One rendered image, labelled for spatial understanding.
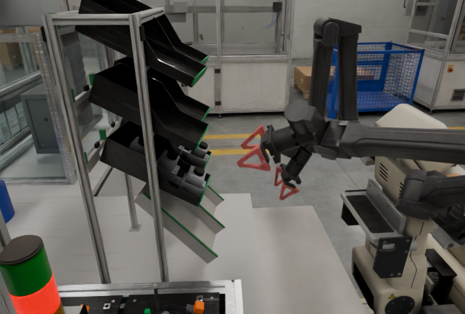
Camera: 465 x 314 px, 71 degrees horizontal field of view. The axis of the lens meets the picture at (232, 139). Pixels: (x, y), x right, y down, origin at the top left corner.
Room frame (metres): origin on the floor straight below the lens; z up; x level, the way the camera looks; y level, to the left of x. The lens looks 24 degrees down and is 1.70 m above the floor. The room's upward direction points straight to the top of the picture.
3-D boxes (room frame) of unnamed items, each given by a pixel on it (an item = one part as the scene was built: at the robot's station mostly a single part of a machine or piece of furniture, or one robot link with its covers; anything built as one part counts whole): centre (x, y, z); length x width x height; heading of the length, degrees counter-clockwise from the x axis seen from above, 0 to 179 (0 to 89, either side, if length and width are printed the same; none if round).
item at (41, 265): (0.31, 0.26, 1.38); 0.05 x 0.05 x 0.05
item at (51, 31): (0.86, 0.29, 1.26); 0.36 x 0.21 x 0.80; 2
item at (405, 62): (4.97, -1.99, 0.49); 1.26 x 0.87 x 0.98; 97
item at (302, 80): (5.91, -1.81, 0.20); 1.20 x 0.80 x 0.41; 95
